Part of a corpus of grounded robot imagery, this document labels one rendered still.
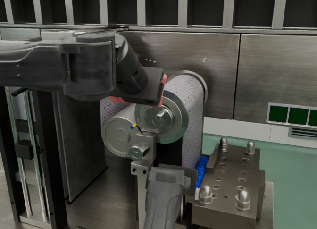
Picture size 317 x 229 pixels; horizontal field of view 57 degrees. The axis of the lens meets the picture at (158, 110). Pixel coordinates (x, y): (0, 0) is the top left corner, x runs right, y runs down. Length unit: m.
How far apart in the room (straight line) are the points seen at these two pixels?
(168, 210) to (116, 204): 0.54
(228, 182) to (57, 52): 0.66
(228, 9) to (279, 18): 0.16
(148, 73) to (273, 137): 3.14
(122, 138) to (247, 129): 2.85
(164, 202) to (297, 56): 0.67
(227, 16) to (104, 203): 0.73
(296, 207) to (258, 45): 1.92
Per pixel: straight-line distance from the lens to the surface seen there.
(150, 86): 0.52
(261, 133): 3.59
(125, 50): 0.45
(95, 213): 1.00
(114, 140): 0.85
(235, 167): 0.99
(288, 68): 1.01
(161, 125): 0.73
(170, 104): 0.73
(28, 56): 0.39
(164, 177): 0.57
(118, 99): 0.57
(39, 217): 1.00
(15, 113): 0.86
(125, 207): 1.01
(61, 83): 0.39
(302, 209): 2.72
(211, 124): 3.62
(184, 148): 0.78
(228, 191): 0.87
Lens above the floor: 1.51
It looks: 19 degrees down
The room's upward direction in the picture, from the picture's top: straight up
